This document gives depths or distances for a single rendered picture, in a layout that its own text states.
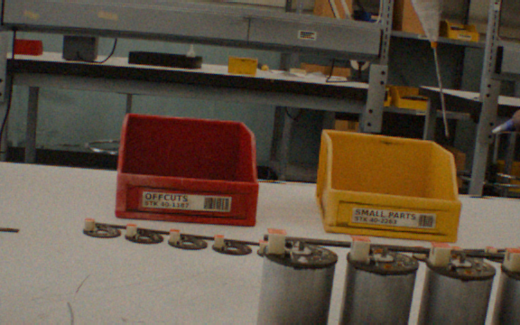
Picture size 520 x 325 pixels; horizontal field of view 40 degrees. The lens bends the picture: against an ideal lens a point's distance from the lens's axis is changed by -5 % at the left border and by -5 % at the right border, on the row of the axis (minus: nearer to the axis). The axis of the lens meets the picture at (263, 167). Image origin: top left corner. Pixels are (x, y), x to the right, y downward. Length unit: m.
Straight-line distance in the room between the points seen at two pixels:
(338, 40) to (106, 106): 2.37
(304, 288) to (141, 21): 2.27
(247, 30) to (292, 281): 2.28
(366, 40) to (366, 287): 2.34
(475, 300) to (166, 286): 0.19
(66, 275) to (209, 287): 0.08
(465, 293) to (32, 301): 0.20
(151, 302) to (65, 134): 4.35
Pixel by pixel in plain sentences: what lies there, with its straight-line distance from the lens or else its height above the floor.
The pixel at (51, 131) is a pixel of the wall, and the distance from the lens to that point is 4.71.
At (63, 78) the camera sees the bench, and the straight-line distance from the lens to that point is 2.59.
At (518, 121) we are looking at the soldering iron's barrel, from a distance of 0.23.
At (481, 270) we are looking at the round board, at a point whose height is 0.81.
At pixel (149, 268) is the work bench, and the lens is 0.42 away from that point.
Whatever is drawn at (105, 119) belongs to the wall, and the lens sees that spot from 4.66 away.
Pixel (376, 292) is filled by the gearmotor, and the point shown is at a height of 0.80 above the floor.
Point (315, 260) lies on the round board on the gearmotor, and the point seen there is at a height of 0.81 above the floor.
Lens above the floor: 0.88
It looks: 10 degrees down
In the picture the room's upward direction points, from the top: 6 degrees clockwise
